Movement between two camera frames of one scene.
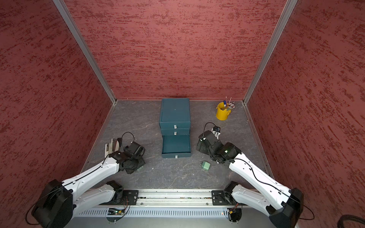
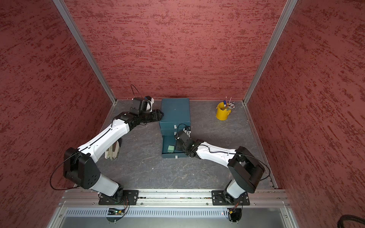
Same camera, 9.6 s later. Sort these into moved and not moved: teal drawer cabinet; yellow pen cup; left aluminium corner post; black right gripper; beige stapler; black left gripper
Moved: black right gripper; black left gripper
Not moved: left aluminium corner post; yellow pen cup; beige stapler; teal drawer cabinet
